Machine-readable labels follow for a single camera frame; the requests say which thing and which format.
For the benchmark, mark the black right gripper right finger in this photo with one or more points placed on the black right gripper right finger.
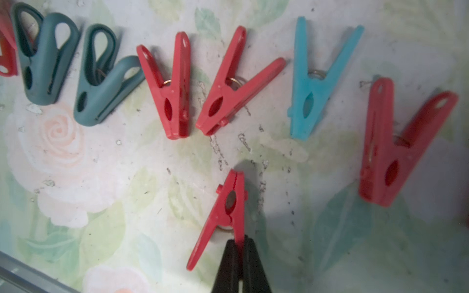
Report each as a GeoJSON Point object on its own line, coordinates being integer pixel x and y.
{"type": "Point", "coordinates": [254, 276]}

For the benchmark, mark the grey-teal clothespin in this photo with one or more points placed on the grey-teal clothespin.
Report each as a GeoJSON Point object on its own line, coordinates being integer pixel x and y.
{"type": "Point", "coordinates": [43, 64]}
{"type": "Point", "coordinates": [103, 82]}

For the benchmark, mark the teal clothespin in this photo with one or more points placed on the teal clothespin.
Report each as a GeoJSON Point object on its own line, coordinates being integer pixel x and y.
{"type": "Point", "coordinates": [310, 95]}

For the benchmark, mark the red clothespin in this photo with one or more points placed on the red clothespin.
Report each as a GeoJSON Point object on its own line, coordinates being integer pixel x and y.
{"type": "Point", "coordinates": [8, 45]}
{"type": "Point", "coordinates": [388, 160]}
{"type": "Point", "coordinates": [171, 96]}
{"type": "Point", "coordinates": [222, 102]}

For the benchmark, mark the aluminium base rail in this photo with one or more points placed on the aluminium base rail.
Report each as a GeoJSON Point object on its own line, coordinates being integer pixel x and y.
{"type": "Point", "coordinates": [16, 277]}

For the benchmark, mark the red clothespin second row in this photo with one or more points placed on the red clothespin second row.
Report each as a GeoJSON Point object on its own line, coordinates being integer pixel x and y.
{"type": "Point", "coordinates": [227, 211]}

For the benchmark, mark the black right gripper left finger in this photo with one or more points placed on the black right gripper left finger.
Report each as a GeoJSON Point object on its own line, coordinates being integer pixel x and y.
{"type": "Point", "coordinates": [230, 270]}

